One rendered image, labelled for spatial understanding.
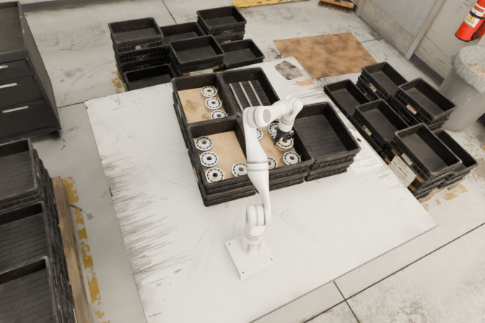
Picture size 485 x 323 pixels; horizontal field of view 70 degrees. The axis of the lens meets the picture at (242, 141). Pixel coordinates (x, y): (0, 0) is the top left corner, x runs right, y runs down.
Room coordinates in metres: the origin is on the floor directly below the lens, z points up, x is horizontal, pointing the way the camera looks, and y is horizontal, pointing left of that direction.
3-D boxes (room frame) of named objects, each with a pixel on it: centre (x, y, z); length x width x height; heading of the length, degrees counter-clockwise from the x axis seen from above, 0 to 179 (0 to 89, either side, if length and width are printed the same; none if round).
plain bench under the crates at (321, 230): (1.27, -0.06, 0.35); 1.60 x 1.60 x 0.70; 34
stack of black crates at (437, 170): (1.75, -1.31, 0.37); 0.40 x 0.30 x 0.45; 34
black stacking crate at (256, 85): (1.62, 0.01, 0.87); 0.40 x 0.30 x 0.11; 27
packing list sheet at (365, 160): (1.49, -0.72, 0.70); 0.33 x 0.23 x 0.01; 34
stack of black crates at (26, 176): (0.96, 1.30, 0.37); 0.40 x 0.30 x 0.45; 34
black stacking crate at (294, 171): (1.27, -0.17, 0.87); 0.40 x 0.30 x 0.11; 27
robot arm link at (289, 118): (1.28, -0.22, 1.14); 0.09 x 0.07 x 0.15; 56
